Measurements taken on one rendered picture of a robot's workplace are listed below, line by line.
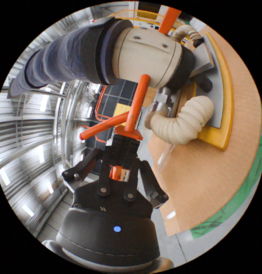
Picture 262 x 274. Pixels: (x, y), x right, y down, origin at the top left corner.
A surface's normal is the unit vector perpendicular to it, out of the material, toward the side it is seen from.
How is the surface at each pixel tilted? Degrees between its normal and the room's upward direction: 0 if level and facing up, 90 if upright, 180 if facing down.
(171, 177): 1
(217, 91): 1
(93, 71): 89
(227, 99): 1
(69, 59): 92
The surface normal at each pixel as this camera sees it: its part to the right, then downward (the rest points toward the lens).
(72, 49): -0.06, 0.81
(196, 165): -0.96, -0.28
